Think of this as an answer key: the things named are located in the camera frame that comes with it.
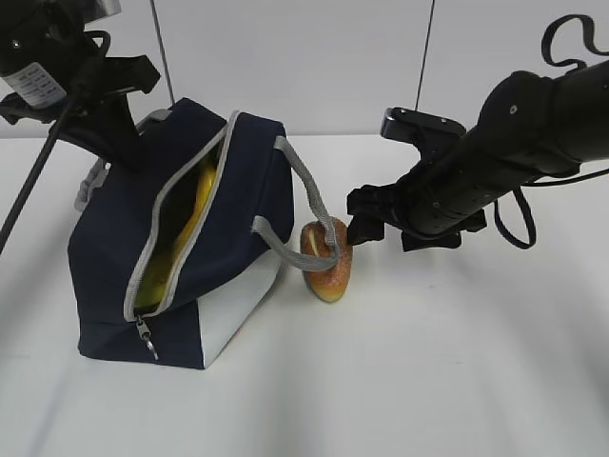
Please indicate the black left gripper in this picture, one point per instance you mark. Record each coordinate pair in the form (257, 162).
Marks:
(47, 70)

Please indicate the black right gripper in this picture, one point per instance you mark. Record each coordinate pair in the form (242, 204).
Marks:
(373, 207)

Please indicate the brown bread roll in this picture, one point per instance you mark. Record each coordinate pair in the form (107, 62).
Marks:
(328, 285)

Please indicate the navy blue lunch bag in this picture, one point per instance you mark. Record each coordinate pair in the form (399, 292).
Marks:
(262, 197)

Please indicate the yellow banana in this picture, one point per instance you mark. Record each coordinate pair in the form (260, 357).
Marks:
(179, 214)

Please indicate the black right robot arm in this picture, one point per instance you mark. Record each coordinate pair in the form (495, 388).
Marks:
(529, 128)

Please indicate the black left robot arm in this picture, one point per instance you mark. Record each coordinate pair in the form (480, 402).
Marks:
(26, 18)

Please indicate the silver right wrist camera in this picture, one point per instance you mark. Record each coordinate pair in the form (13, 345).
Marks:
(429, 134)

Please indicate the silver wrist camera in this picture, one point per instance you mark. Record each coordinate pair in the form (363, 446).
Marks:
(429, 134)
(94, 10)

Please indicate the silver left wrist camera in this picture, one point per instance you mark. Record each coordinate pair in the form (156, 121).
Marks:
(94, 10)

